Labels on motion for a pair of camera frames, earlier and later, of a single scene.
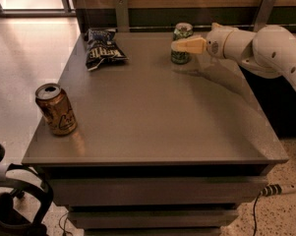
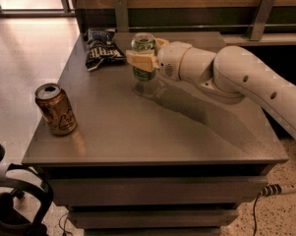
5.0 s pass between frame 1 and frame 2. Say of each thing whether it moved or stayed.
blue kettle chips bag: stayed
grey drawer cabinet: stayed
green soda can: moved
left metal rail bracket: stayed
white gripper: moved
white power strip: stayed
